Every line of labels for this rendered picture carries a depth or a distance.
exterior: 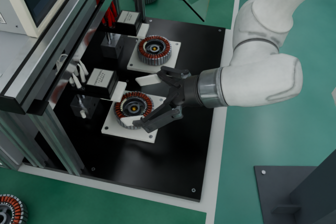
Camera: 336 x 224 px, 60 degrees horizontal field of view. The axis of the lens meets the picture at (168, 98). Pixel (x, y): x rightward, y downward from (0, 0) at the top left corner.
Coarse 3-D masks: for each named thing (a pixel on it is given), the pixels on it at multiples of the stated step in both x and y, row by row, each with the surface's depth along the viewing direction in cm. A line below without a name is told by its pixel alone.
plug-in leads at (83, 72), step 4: (60, 56) 69; (64, 60) 69; (56, 64) 69; (60, 64) 69; (80, 64) 73; (76, 68) 75; (80, 68) 72; (84, 68) 74; (56, 72) 73; (76, 72) 75; (80, 72) 72; (84, 72) 75; (88, 72) 77; (76, 76) 76; (80, 76) 73; (84, 76) 74; (72, 80) 74; (76, 80) 71; (84, 80) 74; (76, 84) 72; (80, 84) 73; (80, 88) 74
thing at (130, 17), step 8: (104, 16) 91; (120, 16) 87; (128, 16) 87; (136, 16) 87; (104, 24) 88; (112, 24) 89; (120, 24) 86; (128, 24) 85; (136, 24) 86; (144, 24) 91; (112, 32) 89; (120, 32) 88; (128, 32) 87; (136, 32) 87; (144, 32) 89
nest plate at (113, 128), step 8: (152, 96) 87; (160, 96) 87; (112, 104) 85; (160, 104) 85; (112, 112) 83; (112, 120) 82; (104, 128) 80; (112, 128) 80; (120, 128) 80; (128, 136) 79; (136, 136) 79; (144, 136) 79; (152, 136) 79
